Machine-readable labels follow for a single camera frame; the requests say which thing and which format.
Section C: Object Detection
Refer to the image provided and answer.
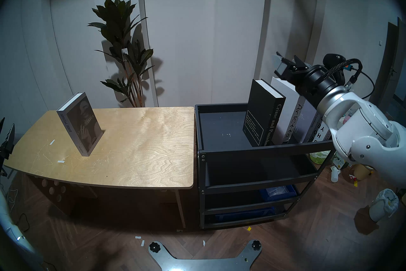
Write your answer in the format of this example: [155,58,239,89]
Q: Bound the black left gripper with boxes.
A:
[0,117,16,178]

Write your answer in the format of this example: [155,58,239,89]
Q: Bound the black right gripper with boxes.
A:
[274,51,340,109]

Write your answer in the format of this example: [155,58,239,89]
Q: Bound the Arietta Mobilier book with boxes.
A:
[271,77,307,145]

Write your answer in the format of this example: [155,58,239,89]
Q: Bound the Crime and Punishment book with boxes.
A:
[243,79,286,147]

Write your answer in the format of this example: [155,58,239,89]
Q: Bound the grey Discontent book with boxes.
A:
[298,103,321,144]

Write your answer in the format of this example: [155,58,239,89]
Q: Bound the white Design Hotels yearbook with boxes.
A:
[312,114,334,142]

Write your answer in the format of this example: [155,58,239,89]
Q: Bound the black metal shelf cart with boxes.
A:
[193,101,338,229]

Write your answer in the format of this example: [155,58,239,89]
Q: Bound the light wooden display table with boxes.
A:
[3,107,194,229]

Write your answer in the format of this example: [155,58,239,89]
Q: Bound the grey Special Issue book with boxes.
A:
[56,92,104,157]

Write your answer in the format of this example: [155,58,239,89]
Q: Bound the dark brown door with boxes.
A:
[367,18,406,117]

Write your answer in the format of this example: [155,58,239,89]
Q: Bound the pale green plastic bag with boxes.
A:
[309,150,330,165]

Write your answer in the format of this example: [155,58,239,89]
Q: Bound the green and white carton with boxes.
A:
[332,154,347,170]

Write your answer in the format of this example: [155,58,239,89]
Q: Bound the blue bin with clear bag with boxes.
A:
[258,183,297,200]

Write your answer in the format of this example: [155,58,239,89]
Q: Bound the beige round bucket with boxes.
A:
[353,164,374,179]

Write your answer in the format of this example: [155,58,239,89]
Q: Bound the flat blue plastic crate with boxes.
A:
[213,205,274,221]

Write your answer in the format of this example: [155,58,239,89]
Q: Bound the tall green leafy plant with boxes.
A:
[87,0,155,107]

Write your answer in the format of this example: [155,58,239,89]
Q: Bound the white bin with plastic bag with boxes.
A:
[369,188,399,222]

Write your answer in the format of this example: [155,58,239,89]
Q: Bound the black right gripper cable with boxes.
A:
[324,58,375,100]

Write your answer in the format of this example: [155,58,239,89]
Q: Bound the black floor cable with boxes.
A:
[14,213,30,233]

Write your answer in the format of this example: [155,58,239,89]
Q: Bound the grey metal robot base plate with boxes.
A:
[149,240,263,271]

